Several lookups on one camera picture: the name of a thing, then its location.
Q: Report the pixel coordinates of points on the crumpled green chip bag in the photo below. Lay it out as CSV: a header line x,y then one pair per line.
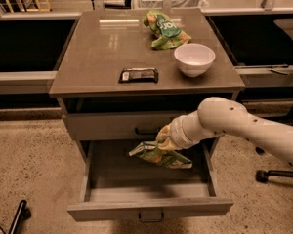
x,y
167,34

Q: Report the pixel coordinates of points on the closed top drawer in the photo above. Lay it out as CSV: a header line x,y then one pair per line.
x,y
118,125

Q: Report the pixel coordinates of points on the white bowl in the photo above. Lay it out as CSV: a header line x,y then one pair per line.
x,y
194,59

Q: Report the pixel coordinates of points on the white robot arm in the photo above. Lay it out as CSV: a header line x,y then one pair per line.
x,y
217,116

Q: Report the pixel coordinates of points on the white wire basket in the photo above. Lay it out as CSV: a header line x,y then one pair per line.
x,y
158,4

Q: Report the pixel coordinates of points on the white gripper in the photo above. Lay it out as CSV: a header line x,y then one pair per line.
x,y
178,133

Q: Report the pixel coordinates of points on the grey drawer cabinet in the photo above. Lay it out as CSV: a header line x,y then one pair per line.
x,y
104,43

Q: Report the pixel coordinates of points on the black snack bar wrapper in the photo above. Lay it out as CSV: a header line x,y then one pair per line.
x,y
132,75

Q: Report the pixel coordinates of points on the light green jalapeno chip bag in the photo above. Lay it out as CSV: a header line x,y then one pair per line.
x,y
150,152

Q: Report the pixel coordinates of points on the open middle drawer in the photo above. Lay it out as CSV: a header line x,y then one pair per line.
x,y
118,186

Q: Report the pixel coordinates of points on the black stand leg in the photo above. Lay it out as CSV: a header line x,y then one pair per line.
x,y
22,213

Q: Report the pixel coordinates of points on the black office chair base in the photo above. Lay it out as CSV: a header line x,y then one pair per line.
x,y
263,176

